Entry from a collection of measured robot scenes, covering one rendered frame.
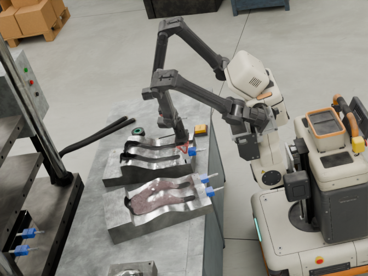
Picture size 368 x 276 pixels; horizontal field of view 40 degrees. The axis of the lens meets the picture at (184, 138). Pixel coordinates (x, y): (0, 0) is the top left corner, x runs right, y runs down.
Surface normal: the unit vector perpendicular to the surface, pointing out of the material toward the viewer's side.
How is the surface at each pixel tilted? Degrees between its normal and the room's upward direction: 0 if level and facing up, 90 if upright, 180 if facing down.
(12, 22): 90
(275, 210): 0
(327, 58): 0
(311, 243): 0
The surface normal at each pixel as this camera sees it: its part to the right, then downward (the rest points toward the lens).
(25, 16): -0.11, 0.61
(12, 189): -0.22, -0.79
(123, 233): 0.22, 0.54
